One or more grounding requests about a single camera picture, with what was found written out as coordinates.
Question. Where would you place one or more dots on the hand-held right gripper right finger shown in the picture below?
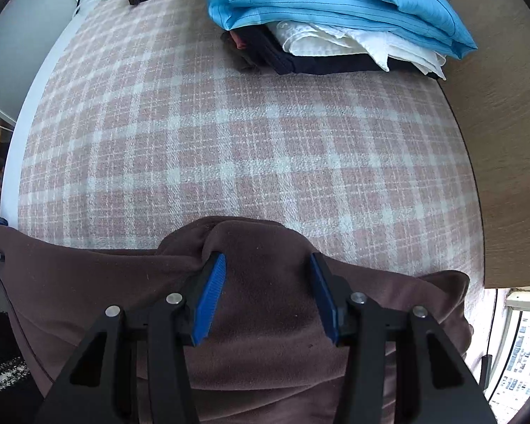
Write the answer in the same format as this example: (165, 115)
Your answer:
(324, 304)

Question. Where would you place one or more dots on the wooden board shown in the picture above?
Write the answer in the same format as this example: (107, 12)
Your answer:
(512, 141)

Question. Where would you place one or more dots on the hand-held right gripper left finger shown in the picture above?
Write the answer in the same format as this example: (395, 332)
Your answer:
(210, 304)

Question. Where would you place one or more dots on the person's black tweed jacket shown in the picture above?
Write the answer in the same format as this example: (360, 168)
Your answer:
(4, 362)

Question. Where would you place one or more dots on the window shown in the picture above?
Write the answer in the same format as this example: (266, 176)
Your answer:
(521, 353)

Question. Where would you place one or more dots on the brown fleece garment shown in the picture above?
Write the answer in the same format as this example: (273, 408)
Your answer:
(265, 274)

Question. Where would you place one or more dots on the white folded garment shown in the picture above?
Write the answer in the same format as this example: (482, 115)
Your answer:
(335, 39)

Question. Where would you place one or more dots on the pink plaid blanket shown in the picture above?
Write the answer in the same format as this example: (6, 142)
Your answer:
(247, 141)

